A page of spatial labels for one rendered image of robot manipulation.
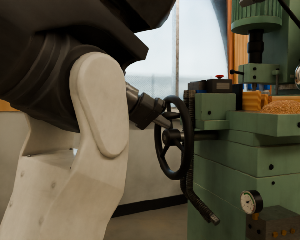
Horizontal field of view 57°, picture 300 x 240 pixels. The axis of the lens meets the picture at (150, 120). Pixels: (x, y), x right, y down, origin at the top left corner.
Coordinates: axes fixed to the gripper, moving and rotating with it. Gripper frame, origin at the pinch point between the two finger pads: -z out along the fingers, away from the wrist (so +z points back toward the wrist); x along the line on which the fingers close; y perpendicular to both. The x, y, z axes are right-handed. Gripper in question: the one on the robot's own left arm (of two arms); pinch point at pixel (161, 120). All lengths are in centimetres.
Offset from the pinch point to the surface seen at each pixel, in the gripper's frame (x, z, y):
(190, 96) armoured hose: 2.3, -8.9, 16.3
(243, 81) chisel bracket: 12.6, -25.2, 28.9
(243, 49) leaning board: -25, -89, 174
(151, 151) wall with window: -110, -59, 89
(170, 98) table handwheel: 0.3, -2.2, 12.0
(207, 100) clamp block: 6.7, -12.4, 13.2
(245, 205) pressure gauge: 4.4, -27.9, -17.7
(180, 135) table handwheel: -5.6, -11.7, 5.1
